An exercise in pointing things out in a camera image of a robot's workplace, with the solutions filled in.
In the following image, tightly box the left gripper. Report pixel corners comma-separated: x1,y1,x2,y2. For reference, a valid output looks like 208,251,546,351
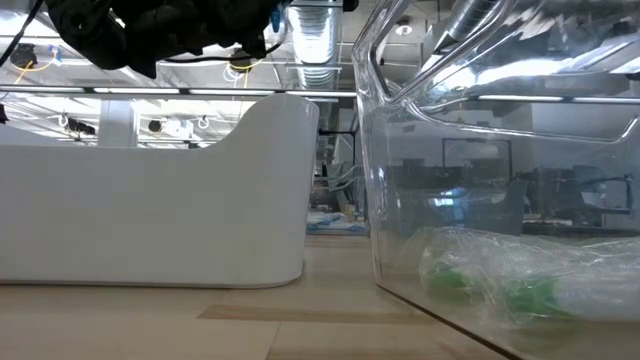
199,0,292,60

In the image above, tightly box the white plastic bin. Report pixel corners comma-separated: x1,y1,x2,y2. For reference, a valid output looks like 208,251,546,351
0,93,320,290

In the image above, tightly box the pale toothbrush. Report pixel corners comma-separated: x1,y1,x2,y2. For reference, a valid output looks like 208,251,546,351
418,227,640,327

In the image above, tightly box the dark equipment shelf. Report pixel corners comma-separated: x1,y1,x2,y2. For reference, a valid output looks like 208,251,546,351
389,158,512,190

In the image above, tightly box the blue robot workstation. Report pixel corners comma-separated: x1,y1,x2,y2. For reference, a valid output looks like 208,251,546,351
517,164,637,227

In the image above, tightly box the ribbed silver ventilation duct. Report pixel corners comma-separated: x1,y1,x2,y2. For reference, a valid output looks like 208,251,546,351
287,0,345,91
439,0,509,44

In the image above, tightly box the silver overhead rail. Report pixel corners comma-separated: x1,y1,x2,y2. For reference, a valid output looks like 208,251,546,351
0,85,640,104

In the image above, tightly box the yellow ceiling cable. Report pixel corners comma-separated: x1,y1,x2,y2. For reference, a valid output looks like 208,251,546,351
13,58,57,85

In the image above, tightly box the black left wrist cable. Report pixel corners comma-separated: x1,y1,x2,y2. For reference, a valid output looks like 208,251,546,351
0,0,45,67

